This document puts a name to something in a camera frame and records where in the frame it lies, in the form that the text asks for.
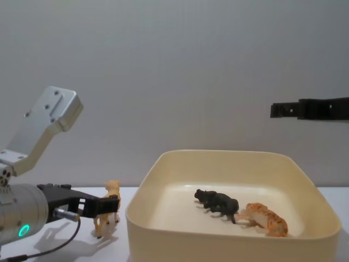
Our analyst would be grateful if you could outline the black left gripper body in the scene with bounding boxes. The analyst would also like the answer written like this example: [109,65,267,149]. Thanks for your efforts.
[37,183,95,219]

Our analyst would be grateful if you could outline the tan toy lion figure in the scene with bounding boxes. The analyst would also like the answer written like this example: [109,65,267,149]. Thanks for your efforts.
[93,179,122,239]

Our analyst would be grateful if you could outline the cream plastic bin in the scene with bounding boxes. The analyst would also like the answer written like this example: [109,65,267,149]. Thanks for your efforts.
[125,149,342,262]

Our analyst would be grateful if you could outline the black toy animal figure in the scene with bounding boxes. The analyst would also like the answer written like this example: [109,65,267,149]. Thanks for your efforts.
[194,188,240,225]

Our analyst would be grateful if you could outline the orange toy tiger figure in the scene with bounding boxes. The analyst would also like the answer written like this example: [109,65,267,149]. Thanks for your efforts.
[236,202,288,237]

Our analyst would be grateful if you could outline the thin dark gripper cable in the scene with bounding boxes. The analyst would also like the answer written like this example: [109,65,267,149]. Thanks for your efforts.
[0,208,82,262]

